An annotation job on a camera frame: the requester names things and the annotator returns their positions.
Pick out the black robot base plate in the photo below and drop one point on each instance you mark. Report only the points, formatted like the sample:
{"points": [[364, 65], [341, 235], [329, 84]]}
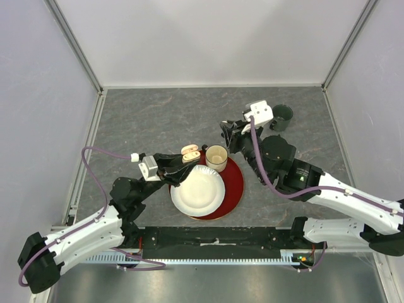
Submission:
{"points": [[159, 238]]}

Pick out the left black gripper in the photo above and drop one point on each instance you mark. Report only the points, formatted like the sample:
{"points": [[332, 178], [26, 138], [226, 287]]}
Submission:
{"points": [[171, 168]]}

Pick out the beige mug black handle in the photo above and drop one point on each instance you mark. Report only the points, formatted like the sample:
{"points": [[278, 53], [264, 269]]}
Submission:
{"points": [[216, 157]]}

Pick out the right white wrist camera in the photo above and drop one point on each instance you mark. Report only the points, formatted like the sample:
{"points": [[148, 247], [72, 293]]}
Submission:
{"points": [[260, 111]]}

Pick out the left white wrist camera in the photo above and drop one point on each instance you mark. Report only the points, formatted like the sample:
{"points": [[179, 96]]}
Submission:
{"points": [[149, 169]]}

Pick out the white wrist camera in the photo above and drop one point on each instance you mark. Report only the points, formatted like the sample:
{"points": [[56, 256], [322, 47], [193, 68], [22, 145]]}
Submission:
{"points": [[149, 169], [260, 111]]}

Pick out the dark green cup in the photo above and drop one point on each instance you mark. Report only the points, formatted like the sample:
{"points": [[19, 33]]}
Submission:
{"points": [[282, 116]]}

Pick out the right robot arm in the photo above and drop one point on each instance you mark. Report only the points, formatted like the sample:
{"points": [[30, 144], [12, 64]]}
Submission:
{"points": [[371, 220]]}

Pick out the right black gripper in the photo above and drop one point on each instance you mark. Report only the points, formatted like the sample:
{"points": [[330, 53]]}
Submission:
{"points": [[232, 134]]}

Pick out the grey cable duct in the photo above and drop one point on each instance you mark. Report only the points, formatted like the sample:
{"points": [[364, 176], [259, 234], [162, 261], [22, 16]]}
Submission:
{"points": [[114, 257]]}

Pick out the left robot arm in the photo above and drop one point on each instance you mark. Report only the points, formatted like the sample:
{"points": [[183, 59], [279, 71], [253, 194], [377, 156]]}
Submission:
{"points": [[44, 259]]}

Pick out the white paper plate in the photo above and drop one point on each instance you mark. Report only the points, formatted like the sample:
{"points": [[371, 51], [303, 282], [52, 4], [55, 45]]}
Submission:
{"points": [[200, 194]]}

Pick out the pink earbud charging case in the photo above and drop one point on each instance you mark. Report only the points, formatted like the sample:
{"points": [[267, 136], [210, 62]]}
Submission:
{"points": [[190, 153]]}

